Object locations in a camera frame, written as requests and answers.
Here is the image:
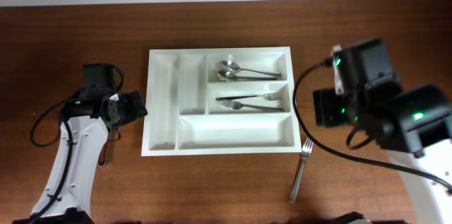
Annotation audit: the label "dark-handled steel fork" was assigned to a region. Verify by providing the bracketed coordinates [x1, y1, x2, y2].
[216, 93, 283, 101]

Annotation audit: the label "steel tablespoon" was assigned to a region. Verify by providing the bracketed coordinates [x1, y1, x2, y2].
[216, 60, 282, 77]

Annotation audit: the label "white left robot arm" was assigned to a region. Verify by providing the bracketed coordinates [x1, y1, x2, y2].
[29, 91, 148, 223]

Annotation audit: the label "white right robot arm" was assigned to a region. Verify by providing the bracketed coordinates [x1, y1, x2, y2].
[313, 39, 451, 223]

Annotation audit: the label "steel kitchen tongs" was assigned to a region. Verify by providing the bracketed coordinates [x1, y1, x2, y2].
[97, 131, 116, 167]

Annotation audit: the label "white cutlery tray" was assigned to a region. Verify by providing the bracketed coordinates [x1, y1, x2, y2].
[141, 47, 301, 156]

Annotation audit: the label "steel spoon in tray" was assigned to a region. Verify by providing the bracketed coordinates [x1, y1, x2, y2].
[217, 71, 277, 81]

